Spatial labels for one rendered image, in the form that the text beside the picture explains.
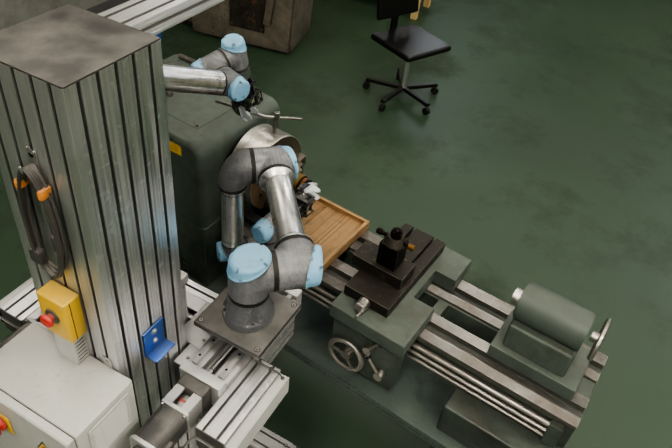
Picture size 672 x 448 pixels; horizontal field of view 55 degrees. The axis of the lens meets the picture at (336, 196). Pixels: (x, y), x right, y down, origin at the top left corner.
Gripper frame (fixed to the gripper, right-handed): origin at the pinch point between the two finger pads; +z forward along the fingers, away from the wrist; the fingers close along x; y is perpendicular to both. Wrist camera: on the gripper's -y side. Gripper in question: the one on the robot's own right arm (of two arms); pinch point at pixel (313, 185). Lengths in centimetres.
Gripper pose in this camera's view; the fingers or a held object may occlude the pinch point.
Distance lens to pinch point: 247.3
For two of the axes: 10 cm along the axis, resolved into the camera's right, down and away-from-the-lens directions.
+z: 5.7, -4.8, 6.7
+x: 0.9, -7.7, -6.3
